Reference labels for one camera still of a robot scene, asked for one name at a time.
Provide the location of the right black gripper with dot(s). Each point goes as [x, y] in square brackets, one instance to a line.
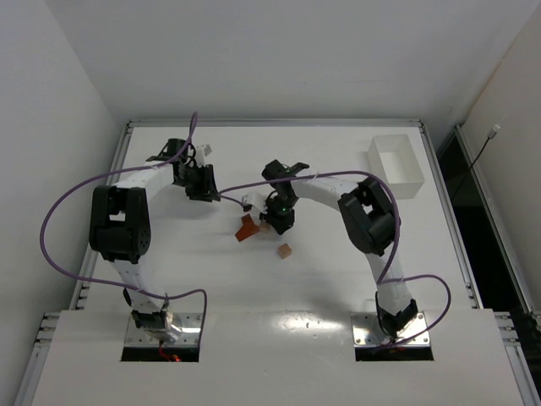
[279, 221]

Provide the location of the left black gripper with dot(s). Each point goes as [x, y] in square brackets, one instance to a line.
[203, 189]

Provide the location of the short light wood block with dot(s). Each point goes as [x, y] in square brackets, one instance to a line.
[265, 227]

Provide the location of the small light wood cube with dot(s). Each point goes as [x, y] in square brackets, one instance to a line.
[284, 251]

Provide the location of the white perforated box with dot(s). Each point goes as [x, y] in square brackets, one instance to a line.
[392, 158]

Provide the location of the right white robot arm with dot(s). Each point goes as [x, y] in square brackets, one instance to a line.
[370, 220]

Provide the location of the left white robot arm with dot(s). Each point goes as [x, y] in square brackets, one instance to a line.
[120, 229]

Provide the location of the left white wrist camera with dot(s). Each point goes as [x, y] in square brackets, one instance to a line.
[201, 152]

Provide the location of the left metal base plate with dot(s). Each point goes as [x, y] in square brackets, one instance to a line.
[184, 334]

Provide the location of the metal base plate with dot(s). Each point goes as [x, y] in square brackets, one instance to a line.
[367, 332]
[184, 334]

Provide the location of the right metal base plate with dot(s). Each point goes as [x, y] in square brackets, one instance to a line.
[367, 332]

